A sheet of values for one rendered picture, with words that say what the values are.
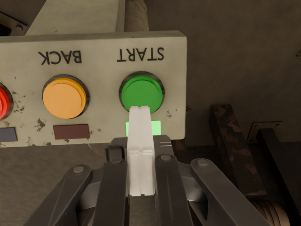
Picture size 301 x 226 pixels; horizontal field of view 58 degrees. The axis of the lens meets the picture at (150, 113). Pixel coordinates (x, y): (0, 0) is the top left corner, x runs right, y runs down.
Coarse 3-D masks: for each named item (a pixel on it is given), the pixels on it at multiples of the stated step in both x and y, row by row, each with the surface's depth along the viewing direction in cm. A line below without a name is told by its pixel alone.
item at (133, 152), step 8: (136, 112) 20; (136, 120) 18; (136, 128) 17; (128, 136) 16; (136, 136) 16; (128, 144) 16; (136, 144) 15; (128, 152) 15; (136, 152) 15; (128, 160) 15; (136, 160) 15; (136, 168) 15; (136, 176) 15; (136, 184) 15; (136, 192) 16
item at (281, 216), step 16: (224, 112) 106; (224, 128) 99; (240, 128) 99; (224, 144) 94; (240, 144) 94; (224, 160) 94; (240, 160) 89; (240, 176) 84; (256, 176) 84; (256, 192) 80; (256, 208) 76; (272, 208) 75; (272, 224) 73; (288, 224) 74
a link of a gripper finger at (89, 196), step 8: (128, 168) 15; (96, 176) 14; (128, 176) 15; (88, 184) 13; (96, 184) 14; (128, 184) 15; (88, 192) 13; (96, 192) 14; (128, 192) 15; (80, 200) 14; (88, 200) 14; (96, 200) 14; (80, 208) 14; (88, 208) 14
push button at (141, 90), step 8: (128, 80) 26; (136, 80) 26; (144, 80) 25; (152, 80) 26; (128, 88) 26; (136, 88) 26; (144, 88) 26; (152, 88) 26; (160, 88) 26; (128, 96) 26; (136, 96) 26; (144, 96) 26; (152, 96) 26; (160, 96) 26; (128, 104) 26; (136, 104) 26; (144, 104) 26; (152, 104) 26; (152, 112) 27
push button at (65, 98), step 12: (48, 84) 26; (60, 84) 25; (72, 84) 26; (48, 96) 26; (60, 96) 26; (72, 96) 26; (84, 96) 26; (48, 108) 26; (60, 108) 26; (72, 108) 26
